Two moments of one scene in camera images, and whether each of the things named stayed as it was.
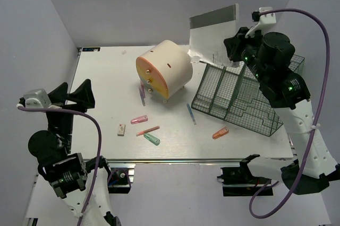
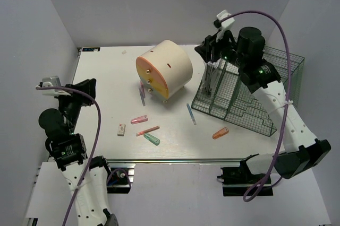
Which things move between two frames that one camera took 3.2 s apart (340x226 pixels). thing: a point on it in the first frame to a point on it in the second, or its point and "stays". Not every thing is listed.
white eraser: [121, 129] stays
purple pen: [142, 93] stays
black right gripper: [235, 44] to [210, 44]
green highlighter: [155, 141] stays
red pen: [141, 132] stays
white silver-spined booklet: [207, 32] to [213, 69]
